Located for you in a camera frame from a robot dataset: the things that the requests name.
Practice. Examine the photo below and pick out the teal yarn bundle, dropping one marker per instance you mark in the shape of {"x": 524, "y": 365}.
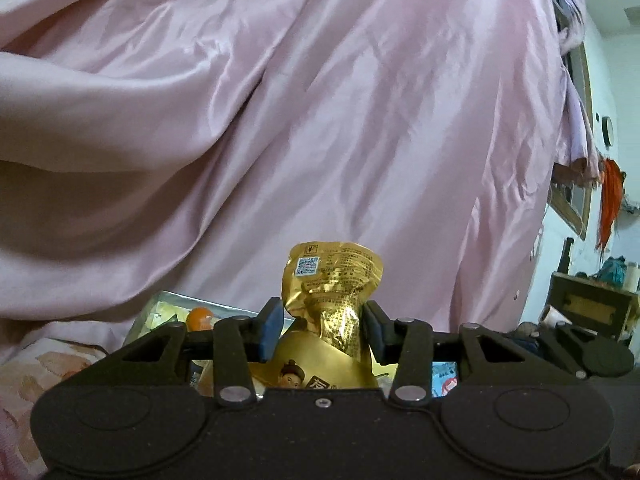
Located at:
{"x": 612, "y": 269}

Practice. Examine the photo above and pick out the round wall fixture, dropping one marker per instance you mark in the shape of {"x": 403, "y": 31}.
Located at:
{"x": 608, "y": 131}

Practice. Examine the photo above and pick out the dark wooden side table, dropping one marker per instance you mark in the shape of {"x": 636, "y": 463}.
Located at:
{"x": 592, "y": 305}

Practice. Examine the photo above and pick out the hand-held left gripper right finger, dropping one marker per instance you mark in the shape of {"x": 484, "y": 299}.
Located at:
{"x": 373, "y": 332}

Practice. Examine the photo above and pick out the pink satin blanket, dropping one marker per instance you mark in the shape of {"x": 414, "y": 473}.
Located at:
{"x": 300, "y": 135}

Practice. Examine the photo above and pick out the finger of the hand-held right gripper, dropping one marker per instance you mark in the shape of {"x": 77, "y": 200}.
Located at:
{"x": 602, "y": 357}

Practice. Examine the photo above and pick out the orange ball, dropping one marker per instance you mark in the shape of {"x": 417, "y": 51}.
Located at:
{"x": 201, "y": 319}

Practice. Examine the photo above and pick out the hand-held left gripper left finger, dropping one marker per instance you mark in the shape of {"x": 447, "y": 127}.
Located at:
{"x": 270, "y": 331}

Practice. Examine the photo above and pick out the gold foil snack packet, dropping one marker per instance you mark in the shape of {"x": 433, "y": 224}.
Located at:
{"x": 330, "y": 285}

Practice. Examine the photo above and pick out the orange tassel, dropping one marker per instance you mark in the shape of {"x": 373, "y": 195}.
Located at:
{"x": 611, "y": 195}

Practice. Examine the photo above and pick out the wooden frame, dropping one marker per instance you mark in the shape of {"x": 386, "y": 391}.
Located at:
{"x": 582, "y": 135}

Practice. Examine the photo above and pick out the light blue snack packet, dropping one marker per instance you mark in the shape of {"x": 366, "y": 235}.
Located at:
{"x": 445, "y": 377}

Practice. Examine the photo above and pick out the floral bed sheet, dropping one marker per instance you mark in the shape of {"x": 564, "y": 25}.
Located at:
{"x": 30, "y": 375}

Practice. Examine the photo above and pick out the grey rectangular tray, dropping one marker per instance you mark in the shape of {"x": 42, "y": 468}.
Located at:
{"x": 160, "y": 312}

